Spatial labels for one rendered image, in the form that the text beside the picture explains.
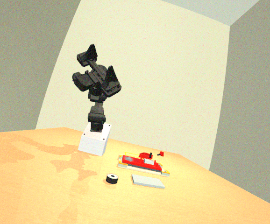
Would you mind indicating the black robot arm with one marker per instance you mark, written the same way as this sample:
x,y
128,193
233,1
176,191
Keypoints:
x,y
96,115

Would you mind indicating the small black toy tyre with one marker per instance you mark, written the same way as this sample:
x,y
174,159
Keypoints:
x,y
112,178

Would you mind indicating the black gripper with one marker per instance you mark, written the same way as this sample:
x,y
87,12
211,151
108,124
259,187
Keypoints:
x,y
105,82

